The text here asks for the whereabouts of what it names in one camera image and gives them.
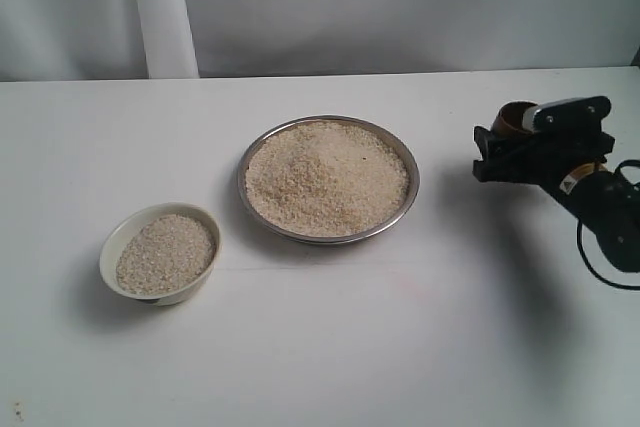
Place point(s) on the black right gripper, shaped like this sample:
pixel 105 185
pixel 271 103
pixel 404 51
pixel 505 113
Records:
pixel 557 163

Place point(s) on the brown wooden cup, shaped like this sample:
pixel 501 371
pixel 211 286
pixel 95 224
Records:
pixel 509 120

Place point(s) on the round steel rice tray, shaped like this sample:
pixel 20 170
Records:
pixel 327 180

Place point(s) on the white ceramic rice bowl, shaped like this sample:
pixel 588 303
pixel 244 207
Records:
pixel 161 255

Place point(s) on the white backdrop curtain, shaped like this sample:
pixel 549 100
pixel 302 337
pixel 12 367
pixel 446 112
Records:
pixel 54 40

